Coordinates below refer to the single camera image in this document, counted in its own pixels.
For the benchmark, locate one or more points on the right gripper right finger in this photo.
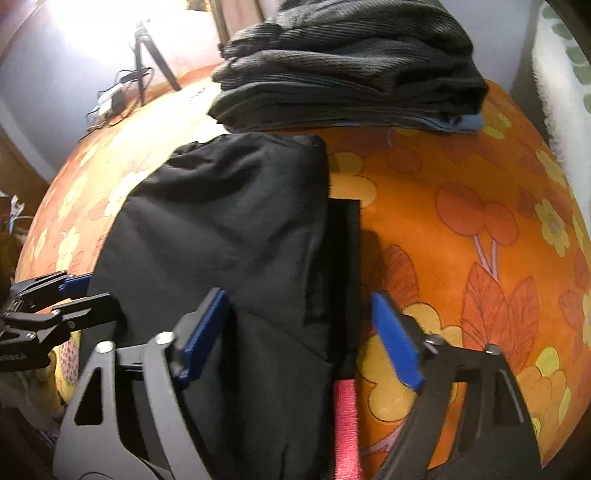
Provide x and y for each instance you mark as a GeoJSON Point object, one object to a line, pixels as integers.
{"type": "Point", "coordinates": [404, 340]}

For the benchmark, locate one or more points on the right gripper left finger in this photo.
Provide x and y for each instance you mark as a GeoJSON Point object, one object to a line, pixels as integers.
{"type": "Point", "coordinates": [195, 334]}

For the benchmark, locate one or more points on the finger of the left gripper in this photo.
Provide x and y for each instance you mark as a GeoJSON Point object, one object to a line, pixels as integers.
{"type": "Point", "coordinates": [75, 286]}

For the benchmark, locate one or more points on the black pants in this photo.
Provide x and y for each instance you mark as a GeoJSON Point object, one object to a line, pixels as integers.
{"type": "Point", "coordinates": [249, 213]}

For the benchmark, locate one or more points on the orange floral bedspread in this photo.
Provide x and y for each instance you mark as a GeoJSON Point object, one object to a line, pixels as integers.
{"type": "Point", "coordinates": [478, 236]}

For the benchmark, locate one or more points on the white power adapter box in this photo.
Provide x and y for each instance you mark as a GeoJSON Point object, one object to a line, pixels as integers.
{"type": "Point", "coordinates": [111, 103]}

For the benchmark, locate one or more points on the stack of folded dark clothes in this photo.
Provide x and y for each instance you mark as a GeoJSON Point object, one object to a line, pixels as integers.
{"type": "Point", "coordinates": [315, 64]}

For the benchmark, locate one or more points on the green striped white pillow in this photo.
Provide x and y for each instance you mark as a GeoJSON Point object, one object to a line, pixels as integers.
{"type": "Point", "coordinates": [562, 74]}

